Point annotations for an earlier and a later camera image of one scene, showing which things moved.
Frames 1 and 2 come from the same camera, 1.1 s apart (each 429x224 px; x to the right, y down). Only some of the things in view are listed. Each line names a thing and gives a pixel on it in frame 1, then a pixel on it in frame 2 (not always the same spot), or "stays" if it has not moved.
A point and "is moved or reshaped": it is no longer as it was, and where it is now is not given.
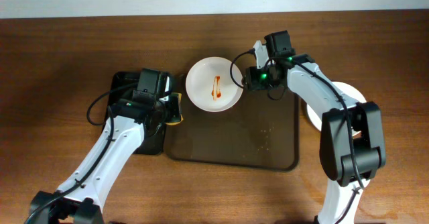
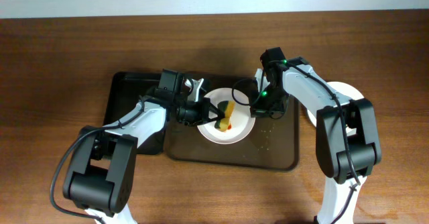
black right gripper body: [250, 78] to [260, 110]
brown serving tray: [258, 132] stays
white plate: [350, 92] stays
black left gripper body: [172, 108] to [205, 110]
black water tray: [122, 84] stays
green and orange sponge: [176, 117] is moved or reshaped
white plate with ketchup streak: [208, 84] to [242, 124]
